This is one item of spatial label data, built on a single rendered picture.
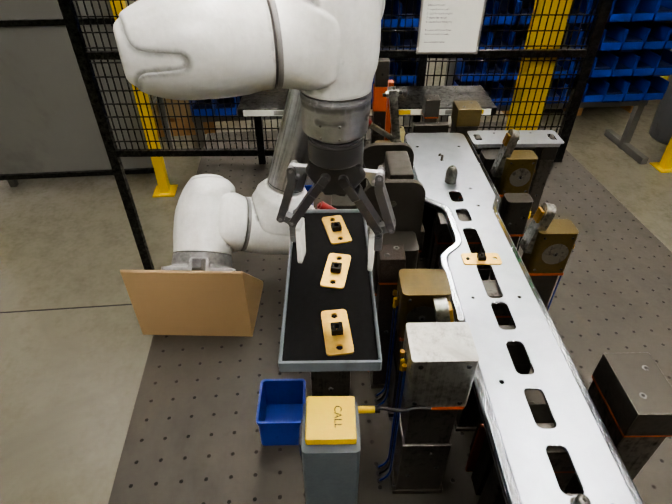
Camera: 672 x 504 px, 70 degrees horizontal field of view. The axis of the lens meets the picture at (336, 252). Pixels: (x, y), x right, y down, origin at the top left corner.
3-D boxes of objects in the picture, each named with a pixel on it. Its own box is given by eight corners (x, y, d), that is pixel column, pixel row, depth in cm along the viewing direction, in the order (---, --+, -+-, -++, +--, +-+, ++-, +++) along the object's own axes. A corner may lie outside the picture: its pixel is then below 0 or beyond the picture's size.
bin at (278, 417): (305, 446, 104) (304, 422, 99) (259, 447, 104) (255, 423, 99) (307, 402, 113) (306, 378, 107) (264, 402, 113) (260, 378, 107)
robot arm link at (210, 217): (169, 256, 135) (174, 180, 138) (234, 260, 142) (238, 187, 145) (174, 249, 120) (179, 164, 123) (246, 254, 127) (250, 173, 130)
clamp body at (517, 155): (520, 257, 156) (550, 159, 134) (483, 257, 155) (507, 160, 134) (514, 245, 161) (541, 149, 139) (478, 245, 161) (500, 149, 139)
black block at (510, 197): (519, 285, 145) (545, 202, 127) (486, 286, 145) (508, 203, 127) (514, 274, 149) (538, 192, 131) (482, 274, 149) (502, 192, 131)
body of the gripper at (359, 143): (298, 141, 62) (301, 203, 67) (364, 146, 61) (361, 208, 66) (310, 118, 68) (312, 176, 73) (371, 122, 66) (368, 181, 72)
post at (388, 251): (391, 388, 116) (406, 259, 91) (370, 388, 116) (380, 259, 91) (389, 371, 120) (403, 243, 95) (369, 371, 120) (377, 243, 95)
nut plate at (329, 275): (343, 289, 76) (343, 283, 75) (319, 286, 76) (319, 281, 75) (351, 256, 82) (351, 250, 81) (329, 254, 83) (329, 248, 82)
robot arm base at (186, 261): (156, 270, 116) (158, 247, 116) (171, 277, 137) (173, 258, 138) (234, 272, 119) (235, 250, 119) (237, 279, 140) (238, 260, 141)
